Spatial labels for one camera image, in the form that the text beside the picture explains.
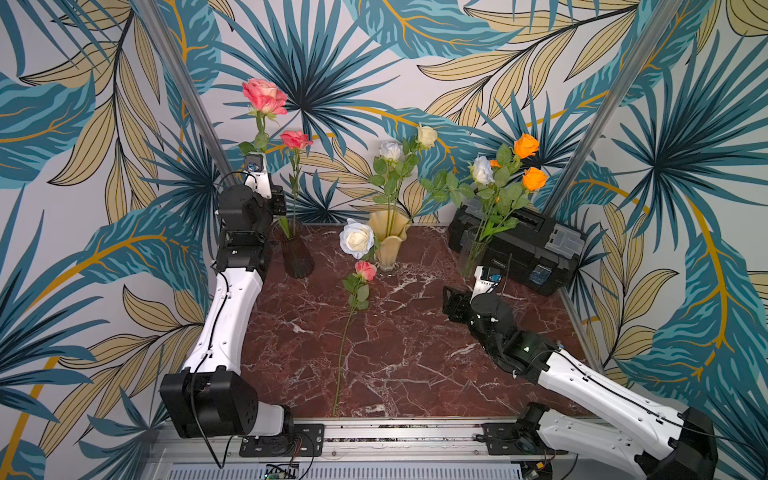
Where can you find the white rose top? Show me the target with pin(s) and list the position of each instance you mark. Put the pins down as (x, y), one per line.
(448, 186)

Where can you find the aluminium frame post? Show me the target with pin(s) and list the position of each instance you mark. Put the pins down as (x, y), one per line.
(193, 163)
(636, 60)

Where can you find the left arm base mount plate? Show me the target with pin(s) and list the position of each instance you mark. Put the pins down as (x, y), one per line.
(305, 440)

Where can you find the cream rose large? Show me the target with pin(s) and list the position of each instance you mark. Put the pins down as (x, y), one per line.
(413, 150)

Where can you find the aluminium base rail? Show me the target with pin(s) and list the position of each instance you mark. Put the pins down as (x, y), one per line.
(421, 448)

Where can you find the left aluminium frame post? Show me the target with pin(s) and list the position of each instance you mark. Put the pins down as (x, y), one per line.
(193, 163)

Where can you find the right aluminium frame post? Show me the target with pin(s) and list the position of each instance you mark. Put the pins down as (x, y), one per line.
(636, 60)

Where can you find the cream yellow fluted vase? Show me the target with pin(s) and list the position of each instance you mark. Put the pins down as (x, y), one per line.
(389, 240)

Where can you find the dark purple ribbed vase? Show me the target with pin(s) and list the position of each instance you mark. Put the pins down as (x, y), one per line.
(297, 259)

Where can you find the white rose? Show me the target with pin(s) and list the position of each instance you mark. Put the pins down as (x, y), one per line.
(448, 186)
(391, 167)
(358, 240)

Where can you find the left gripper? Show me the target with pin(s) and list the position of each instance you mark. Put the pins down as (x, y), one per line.
(277, 197)

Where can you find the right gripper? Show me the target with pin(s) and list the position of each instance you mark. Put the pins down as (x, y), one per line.
(455, 303)

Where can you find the black plastic toolbox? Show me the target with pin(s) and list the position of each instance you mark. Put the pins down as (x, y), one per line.
(538, 253)

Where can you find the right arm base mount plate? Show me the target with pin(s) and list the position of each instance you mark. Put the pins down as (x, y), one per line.
(510, 438)

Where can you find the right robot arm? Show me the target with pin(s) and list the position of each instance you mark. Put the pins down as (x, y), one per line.
(639, 436)

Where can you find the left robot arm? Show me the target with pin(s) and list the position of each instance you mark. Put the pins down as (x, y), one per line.
(208, 397)

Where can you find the clear glass vase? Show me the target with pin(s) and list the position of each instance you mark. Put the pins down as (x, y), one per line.
(473, 245)

